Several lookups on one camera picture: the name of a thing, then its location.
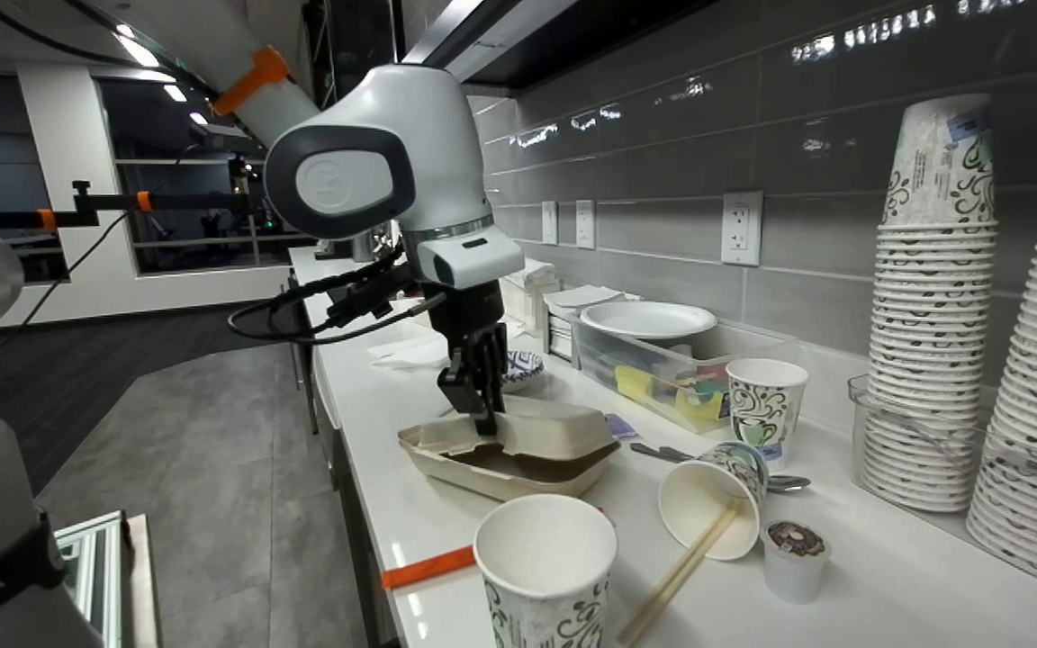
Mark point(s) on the white paper towel stack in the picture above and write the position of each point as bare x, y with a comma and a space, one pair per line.
531, 294

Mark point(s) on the white paper napkin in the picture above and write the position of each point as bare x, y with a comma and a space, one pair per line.
405, 351

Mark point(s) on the white round plate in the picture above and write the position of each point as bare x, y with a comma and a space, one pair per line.
650, 317

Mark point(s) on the white wall light switch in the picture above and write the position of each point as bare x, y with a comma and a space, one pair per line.
550, 219

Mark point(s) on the tipped patterned paper cup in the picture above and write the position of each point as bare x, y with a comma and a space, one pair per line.
712, 509

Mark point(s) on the orange tape strip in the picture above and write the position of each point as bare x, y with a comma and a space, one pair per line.
428, 565

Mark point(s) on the upright patterned paper cup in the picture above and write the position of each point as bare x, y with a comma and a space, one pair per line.
764, 401

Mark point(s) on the clear plastic storage container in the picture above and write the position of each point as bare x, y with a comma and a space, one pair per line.
658, 380

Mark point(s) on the beige carton clamshell box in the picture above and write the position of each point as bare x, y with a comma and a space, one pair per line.
541, 452

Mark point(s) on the large patterned paper cup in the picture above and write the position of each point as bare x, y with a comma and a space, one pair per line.
541, 577

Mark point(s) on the white wall power outlet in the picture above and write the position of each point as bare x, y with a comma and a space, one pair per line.
740, 227
585, 225

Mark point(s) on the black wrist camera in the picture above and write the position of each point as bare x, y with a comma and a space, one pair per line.
360, 294

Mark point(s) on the wooden chopstick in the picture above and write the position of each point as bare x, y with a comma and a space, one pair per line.
675, 579
689, 573

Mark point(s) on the small white sauce cup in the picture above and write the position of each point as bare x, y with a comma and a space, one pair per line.
795, 559

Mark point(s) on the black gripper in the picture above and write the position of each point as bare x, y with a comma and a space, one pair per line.
470, 329

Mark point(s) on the small purple card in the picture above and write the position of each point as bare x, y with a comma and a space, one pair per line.
621, 426

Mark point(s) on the aluminium frame rail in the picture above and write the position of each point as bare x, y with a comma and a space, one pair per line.
106, 577

